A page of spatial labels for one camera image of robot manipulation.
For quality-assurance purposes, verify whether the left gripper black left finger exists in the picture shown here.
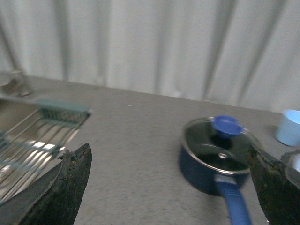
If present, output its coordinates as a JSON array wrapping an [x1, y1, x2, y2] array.
[[0, 143, 92, 225]]

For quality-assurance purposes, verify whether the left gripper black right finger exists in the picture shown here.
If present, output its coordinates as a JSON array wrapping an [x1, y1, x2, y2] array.
[[247, 146, 300, 225]]

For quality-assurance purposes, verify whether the dark blue saucepan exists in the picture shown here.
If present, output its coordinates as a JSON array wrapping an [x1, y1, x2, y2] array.
[[179, 115, 252, 225]]

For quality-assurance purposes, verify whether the glass lid with blue knob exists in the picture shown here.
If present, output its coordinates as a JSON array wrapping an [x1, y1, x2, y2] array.
[[181, 117, 263, 174]]

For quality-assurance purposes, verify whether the light blue cup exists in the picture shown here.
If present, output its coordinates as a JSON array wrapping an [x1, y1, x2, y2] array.
[[275, 109, 300, 147]]

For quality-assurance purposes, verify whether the metal dish rack, green trim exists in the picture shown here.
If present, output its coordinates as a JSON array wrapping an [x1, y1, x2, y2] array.
[[0, 98, 91, 203]]

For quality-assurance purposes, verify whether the steel sink faucet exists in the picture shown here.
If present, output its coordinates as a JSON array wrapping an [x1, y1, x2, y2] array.
[[0, 25, 33, 97]]

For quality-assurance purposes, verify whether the white curtain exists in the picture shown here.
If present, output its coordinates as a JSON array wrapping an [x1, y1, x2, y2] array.
[[0, 0, 300, 112]]

